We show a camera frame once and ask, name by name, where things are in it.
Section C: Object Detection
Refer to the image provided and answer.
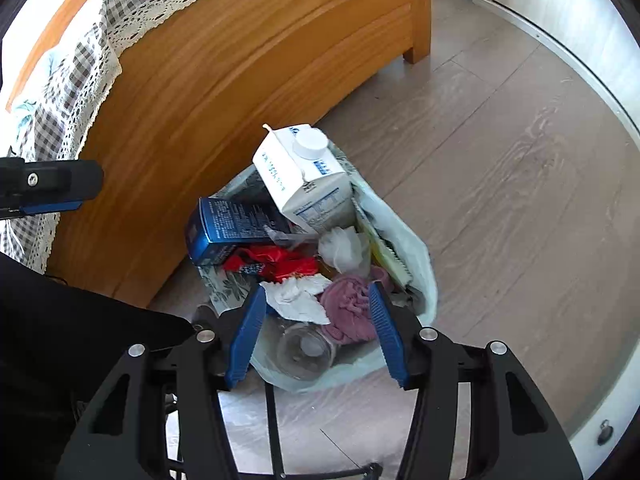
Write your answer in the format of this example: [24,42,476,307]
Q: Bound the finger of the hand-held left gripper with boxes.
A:
[0,157,104,221]

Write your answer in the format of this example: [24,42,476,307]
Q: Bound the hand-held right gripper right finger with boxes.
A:
[367,280,583,480]

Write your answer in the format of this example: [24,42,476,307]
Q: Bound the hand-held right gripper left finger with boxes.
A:
[55,284,268,480]

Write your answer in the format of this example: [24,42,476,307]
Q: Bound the purple cloth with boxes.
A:
[319,266,393,346]

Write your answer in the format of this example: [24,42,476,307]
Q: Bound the white tissue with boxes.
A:
[259,276,332,326]

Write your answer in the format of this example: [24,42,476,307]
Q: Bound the clear plastic bottle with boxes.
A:
[276,321,337,382]

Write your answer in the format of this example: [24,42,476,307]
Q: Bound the waste bin with green bag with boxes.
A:
[197,142,440,395]

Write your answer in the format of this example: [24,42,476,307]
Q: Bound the red snack packet nut picture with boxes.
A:
[250,245,319,283]

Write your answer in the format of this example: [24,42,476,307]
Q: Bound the small white wrap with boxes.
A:
[317,226,372,275]

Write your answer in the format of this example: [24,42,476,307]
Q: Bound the dark blue carton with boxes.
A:
[185,196,301,267]

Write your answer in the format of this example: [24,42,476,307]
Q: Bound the white milk carton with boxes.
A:
[251,123,355,235]

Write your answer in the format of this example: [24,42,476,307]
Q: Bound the brown checked bedsheet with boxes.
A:
[0,0,228,273]

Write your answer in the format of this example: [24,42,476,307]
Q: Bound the person's black trousers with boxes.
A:
[0,252,193,480]

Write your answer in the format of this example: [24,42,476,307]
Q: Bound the white wardrobe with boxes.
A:
[472,0,640,461]

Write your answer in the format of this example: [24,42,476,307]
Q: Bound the wooden bed frame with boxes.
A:
[5,0,433,308]

